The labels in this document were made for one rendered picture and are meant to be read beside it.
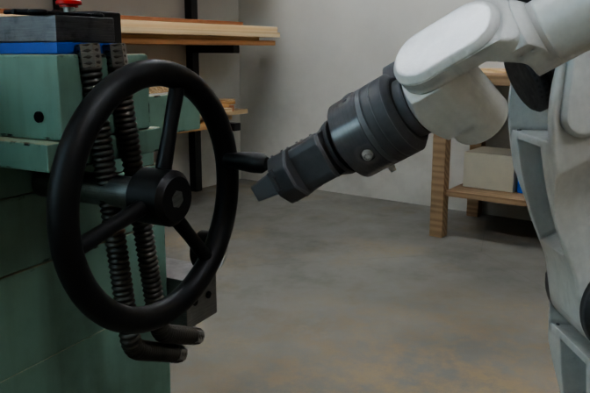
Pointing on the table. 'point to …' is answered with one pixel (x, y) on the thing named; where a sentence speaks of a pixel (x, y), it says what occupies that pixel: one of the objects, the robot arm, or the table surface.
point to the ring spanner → (62, 13)
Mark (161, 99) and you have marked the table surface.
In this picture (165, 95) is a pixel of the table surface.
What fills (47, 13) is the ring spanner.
